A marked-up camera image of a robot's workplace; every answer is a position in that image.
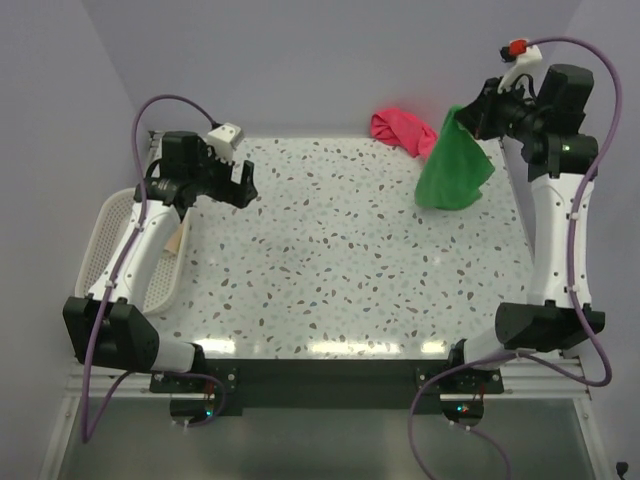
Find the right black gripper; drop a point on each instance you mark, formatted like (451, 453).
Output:
(476, 117)

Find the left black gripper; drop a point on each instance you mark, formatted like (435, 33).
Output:
(238, 194)

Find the green towel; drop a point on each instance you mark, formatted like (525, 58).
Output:
(455, 171)

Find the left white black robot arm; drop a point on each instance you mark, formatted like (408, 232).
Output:
(107, 326)

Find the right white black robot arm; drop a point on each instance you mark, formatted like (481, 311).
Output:
(557, 314)

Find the pink towel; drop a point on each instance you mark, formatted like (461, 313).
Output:
(398, 128)

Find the rolled orange white towel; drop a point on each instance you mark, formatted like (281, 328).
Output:
(173, 244)

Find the white plastic basket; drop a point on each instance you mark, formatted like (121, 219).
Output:
(108, 230)

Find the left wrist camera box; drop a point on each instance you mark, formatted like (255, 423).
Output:
(224, 140)

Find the aluminium frame rail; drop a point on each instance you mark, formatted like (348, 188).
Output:
(520, 379)

